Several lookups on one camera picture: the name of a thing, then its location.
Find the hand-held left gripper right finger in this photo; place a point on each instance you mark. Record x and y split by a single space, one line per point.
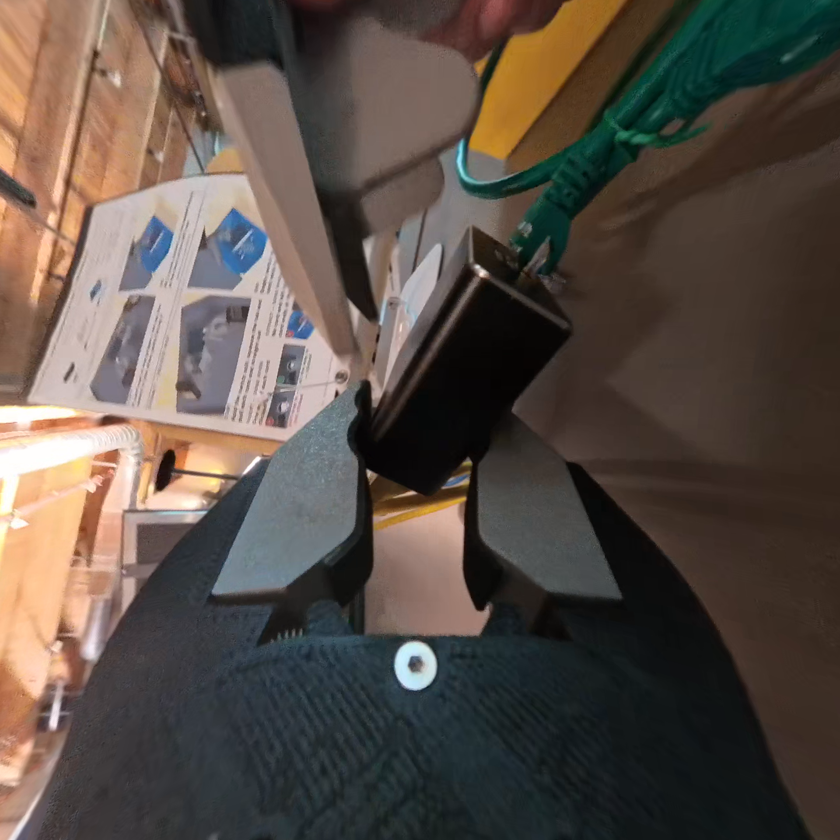
544 525

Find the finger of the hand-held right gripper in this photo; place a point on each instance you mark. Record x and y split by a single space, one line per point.
387 105
282 170

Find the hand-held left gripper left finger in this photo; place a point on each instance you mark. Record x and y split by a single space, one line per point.
295 518

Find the yellow plastic bin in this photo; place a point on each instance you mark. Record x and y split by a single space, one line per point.
544 85

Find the black network switch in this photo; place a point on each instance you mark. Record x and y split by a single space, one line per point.
459 367

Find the person's right hand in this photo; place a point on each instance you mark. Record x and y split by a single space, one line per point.
499 23

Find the printed instruction sheet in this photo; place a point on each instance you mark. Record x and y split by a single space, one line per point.
164 315

